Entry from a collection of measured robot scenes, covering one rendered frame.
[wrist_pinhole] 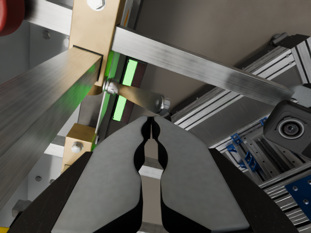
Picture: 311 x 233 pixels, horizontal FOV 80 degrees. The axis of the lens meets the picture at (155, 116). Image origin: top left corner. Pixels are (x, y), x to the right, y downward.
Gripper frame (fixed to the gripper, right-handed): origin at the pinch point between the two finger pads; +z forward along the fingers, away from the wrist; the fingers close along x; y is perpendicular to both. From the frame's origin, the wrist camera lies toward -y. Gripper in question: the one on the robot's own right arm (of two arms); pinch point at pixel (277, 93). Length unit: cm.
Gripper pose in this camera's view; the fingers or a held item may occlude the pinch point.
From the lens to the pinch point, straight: 38.4
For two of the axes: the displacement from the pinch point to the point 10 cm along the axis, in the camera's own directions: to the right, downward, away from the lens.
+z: -0.2, -5.0, 8.6
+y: 9.4, 2.7, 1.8
